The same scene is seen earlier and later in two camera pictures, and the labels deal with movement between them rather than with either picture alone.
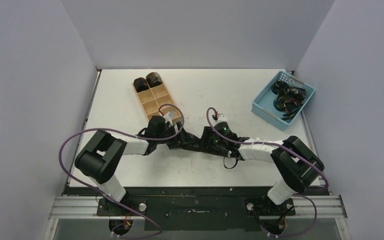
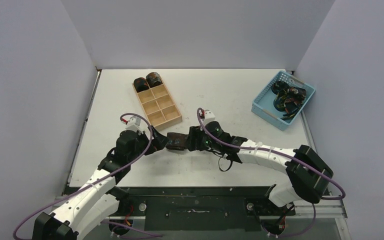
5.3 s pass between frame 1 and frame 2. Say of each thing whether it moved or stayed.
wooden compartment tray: stayed
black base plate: stayed
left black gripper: moved
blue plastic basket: stayed
